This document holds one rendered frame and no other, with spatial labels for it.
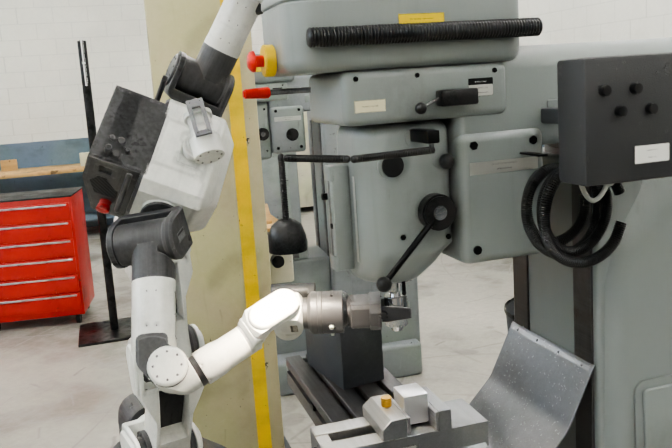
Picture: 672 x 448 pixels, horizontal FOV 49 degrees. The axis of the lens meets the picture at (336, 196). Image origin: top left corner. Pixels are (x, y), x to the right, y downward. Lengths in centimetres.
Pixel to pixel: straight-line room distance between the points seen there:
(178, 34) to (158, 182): 156
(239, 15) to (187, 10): 136
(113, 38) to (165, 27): 730
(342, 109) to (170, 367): 59
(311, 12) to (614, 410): 100
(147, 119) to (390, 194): 61
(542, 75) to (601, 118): 28
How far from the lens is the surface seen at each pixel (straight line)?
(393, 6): 137
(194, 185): 166
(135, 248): 160
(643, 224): 161
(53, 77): 1041
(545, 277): 174
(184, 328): 206
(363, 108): 135
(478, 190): 146
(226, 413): 344
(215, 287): 325
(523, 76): 151
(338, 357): 191
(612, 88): 129
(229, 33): 180
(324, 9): 133
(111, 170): 168
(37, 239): 599
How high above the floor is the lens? 171
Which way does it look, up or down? 9 degrees down
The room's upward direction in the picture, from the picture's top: 4 degrees counter-clockwise
